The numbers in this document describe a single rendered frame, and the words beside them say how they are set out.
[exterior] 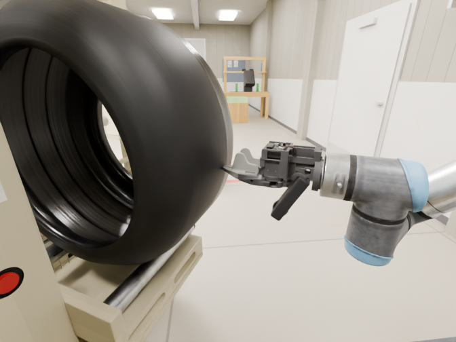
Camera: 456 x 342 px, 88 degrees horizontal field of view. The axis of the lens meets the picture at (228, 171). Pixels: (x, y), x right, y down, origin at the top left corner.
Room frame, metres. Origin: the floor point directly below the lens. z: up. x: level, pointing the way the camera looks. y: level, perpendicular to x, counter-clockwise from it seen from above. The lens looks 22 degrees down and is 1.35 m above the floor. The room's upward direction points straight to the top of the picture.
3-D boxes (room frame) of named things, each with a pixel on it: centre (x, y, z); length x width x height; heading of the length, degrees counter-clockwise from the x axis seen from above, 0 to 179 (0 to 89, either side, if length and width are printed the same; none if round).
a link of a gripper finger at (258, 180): (0.46, -0.07, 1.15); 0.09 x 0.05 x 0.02; 68
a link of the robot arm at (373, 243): (0.41, -0.30, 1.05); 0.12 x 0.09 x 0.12; 129
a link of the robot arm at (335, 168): (0.43, -0.21, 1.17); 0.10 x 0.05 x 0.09; 159
